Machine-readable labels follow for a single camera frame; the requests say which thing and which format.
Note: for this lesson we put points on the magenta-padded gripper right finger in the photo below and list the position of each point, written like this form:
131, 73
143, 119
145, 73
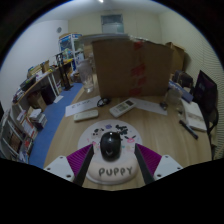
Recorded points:
168, 166

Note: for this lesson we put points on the handwritten white paper sheet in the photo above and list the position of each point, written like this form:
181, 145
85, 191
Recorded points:
80, 106

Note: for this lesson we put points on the cluttered shelf unit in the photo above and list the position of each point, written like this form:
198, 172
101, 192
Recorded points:
18, 133

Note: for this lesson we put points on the clear plastic container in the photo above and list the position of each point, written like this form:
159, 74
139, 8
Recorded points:
173, 97

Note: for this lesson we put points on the large brown cardboard box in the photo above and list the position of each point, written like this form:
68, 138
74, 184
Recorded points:
130, 68

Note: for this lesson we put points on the small dark clip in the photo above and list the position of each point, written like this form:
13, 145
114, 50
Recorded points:
163, 105

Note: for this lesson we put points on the wall air vent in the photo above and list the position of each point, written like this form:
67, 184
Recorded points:
112, 23

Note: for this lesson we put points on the white remote with buttons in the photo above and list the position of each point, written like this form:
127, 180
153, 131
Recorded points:
122, 107

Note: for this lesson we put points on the black eyeglasses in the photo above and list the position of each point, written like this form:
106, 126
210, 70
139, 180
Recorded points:
103, 101

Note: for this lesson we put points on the white open book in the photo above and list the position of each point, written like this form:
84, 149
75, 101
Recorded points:
195, 115

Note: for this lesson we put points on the beige printed mouse pad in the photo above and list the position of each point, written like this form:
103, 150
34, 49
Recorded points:
113, 173

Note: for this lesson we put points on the glass door display fridge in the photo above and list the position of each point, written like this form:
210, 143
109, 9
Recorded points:
69, 46

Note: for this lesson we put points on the black marker pen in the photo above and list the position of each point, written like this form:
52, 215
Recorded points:
188, 129

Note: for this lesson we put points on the blue book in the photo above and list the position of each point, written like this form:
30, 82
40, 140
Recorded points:
181, 91

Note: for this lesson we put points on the wooden side desk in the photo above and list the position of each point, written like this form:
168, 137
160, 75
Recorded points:
36, 83

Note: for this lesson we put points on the black office chair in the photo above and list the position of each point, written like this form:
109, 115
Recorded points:
206, 91

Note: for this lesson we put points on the ceiling tube light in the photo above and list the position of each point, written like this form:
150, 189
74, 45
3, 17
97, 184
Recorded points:
100, 1

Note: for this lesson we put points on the clear glass jar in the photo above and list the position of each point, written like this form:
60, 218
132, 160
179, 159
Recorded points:
86, 76

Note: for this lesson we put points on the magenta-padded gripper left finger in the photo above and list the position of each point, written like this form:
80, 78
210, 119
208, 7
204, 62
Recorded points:
58, 166

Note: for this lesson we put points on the black computer mouse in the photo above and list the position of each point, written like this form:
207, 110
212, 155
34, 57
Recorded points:
110, 146

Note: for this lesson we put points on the plain white remote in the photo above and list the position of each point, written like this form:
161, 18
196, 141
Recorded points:
86, 115

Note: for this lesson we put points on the dark storage box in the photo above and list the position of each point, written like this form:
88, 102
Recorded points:
183, 78

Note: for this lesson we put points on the black floor stand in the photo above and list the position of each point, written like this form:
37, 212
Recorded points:
64, 71

